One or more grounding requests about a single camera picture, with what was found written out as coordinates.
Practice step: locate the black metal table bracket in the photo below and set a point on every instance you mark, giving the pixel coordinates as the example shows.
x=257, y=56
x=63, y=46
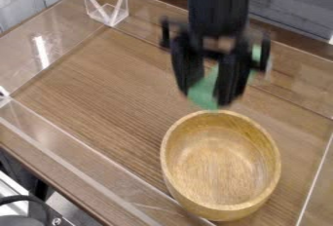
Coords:
x=58, y=212

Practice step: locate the clear acrylic tray wall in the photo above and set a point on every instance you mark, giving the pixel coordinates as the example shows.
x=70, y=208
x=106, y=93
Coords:
x=91, y=100

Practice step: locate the green rectangular block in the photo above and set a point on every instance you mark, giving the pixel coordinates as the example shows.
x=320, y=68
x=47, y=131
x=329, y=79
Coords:
x=201, y=93

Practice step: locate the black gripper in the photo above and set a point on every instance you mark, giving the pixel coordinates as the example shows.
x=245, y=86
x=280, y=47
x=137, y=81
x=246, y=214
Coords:
x=241, y=53

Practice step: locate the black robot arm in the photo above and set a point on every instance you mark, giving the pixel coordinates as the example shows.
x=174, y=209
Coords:
x=215, y=18

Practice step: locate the clear acrylic corner bracket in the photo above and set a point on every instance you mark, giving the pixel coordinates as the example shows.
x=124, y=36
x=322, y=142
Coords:
x=108, y=14

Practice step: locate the brown wooden bowl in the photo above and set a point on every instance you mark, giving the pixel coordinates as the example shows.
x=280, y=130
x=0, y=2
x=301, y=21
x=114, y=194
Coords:
x=221, y=164

